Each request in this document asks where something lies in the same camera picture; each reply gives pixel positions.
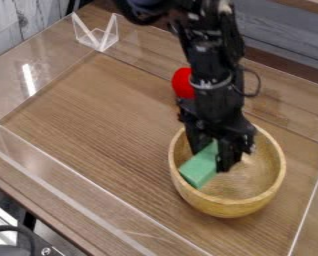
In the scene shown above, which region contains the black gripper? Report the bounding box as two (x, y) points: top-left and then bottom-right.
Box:
(177, 85), (257, 172)

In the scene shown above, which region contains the green rectangular block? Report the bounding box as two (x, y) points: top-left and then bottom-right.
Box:
(179, 140), (218, 190)

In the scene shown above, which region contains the brown wooden bowl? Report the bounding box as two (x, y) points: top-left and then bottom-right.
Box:
(169, 127), (287, 218)

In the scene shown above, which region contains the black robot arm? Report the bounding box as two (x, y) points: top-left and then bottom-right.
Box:
(114, 0), (258, 172)

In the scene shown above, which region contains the red toy strawberry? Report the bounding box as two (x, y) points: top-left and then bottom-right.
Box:
(171, 67), (195, 99)

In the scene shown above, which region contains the black device with logo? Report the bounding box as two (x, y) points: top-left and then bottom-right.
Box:
(18, 211), (84, 256)

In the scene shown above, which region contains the clear acrylic enclosure wall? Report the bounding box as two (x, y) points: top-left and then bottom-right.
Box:
(0, 15), (318, 256)

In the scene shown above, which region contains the clear acrylic corner bracket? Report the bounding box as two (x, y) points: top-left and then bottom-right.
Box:
(71, 13), (119, 52)

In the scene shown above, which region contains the black cable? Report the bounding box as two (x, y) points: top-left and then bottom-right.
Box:
(0, 225), (36, 256)

